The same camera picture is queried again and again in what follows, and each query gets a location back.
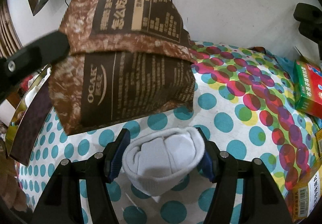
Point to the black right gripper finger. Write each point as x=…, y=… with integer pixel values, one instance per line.
x=49, y=49

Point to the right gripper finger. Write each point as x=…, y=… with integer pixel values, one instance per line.
x=262, y=202
x=60, y=201

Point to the brown oatmeal bag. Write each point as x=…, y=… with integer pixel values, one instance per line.
x=128, y=59

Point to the white sock bundle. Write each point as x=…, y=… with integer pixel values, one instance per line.
x=157, y=162

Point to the gold and maroon box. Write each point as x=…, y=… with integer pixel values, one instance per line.
x=29, y=118

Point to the polka dot bed sheet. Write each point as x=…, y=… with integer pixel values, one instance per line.
x=243, y=101

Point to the red green medicine box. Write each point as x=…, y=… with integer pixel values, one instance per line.
x=307, y=87

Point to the black clamp stand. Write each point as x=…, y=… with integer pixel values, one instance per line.
x=309, y=17

